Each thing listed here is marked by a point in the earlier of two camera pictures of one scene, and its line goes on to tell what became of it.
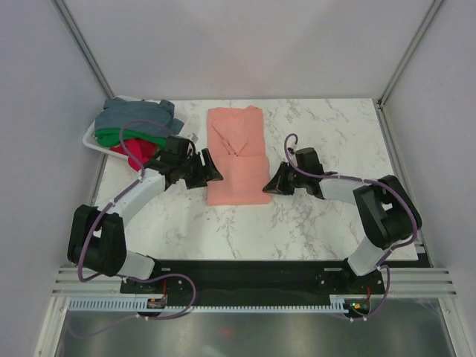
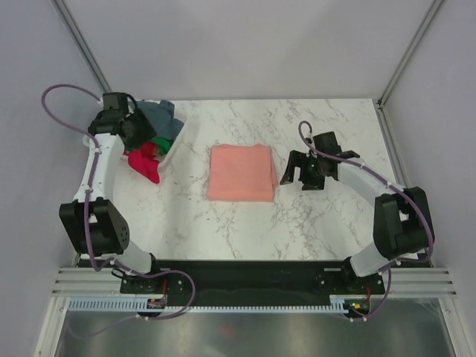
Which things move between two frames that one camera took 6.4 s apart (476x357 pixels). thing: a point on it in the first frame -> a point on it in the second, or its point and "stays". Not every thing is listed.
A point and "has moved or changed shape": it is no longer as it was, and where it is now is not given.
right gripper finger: [277, 184] -> [296, 159]
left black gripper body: [193, 171] -> [142, 131]
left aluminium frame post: [77, 39] stays
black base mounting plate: [253, 278] stays
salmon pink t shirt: [236, 146] has moved or changed shape
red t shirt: [141, 149] stays
